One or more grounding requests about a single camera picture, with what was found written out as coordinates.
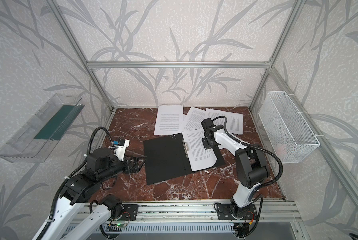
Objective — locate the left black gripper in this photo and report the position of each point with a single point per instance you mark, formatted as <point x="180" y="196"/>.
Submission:
<point x="131" y="164"/>

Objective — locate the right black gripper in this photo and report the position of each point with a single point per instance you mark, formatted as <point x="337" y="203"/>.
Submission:
<point x="206" y="142"/>

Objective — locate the printed paper sheet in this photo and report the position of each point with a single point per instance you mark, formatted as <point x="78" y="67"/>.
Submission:
<point x="193" y="119"/>
<point x="199" y="157"/>

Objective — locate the beige black ring binder folder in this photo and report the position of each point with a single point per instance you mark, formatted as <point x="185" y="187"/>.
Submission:
<point x="167" y="159"/>

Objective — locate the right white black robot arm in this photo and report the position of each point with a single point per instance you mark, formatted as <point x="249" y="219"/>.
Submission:
<point x="251" y="164"/>

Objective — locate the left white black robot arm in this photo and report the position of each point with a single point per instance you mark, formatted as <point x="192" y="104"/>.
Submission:
<point x="102" y="164"/>

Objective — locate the right back printed sheet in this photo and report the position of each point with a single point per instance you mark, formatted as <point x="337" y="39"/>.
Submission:
<point x="234" y="120"/>

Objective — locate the centre back printed sheet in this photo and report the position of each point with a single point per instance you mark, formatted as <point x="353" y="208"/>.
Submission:
<point x="169" y="120"/>

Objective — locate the green circuit board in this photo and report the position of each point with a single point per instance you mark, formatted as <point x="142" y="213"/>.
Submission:
<point x="116" y="227"/>

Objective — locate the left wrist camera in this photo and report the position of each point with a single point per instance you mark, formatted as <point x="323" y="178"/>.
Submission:
<point x="119" y="148"/>

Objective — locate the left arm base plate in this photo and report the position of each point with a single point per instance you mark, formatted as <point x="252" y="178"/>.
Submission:
<point x="126" y="212"/>

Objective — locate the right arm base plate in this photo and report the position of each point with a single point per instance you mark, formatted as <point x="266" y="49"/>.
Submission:
<point x="232" y="212"/>

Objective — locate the white wire mesh basket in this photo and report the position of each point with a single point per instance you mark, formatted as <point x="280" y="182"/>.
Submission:
<point x="290" y="135"/>

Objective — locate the aluminium front rail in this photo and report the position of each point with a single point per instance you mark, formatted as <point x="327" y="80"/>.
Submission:
<point x="207" y="211"/>

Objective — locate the aluminium cage frame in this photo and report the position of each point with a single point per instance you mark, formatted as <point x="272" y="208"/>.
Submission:
<point x="337" y="166"/>

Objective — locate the clear acrylic wall tray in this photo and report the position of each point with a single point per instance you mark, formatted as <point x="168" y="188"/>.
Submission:
<point x="34" y="142"/>

